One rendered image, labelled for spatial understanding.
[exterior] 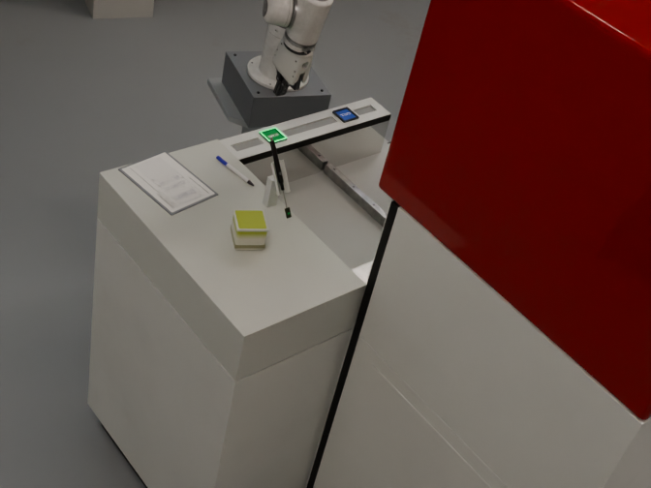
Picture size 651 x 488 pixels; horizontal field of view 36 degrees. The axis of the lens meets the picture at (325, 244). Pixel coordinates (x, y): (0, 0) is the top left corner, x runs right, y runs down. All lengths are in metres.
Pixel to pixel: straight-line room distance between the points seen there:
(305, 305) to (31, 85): 2.59
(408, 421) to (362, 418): 0.18
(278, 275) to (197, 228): 0.23
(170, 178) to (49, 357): 1.05
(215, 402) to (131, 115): 2.27
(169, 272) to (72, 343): 1.11
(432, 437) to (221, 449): 0.50
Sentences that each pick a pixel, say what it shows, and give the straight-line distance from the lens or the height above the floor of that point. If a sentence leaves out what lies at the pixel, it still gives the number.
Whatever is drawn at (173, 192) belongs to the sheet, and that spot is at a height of 0.97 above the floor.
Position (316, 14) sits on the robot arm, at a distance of 2.42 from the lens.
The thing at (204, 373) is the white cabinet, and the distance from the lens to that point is 2.34.
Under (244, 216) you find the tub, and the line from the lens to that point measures 2.31.
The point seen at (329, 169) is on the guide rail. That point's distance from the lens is 2.83.
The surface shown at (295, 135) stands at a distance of 2.74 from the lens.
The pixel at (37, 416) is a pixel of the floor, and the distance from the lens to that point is 3.19.
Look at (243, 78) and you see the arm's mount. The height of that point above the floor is 0.93.
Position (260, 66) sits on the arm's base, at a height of 0.95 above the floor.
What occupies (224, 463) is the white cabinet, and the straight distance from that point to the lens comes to 2.48.
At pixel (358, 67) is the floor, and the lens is 5.06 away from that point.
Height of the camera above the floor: 2.49
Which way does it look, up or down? 40 degrees down
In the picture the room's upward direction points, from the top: 14 degrees clockwise
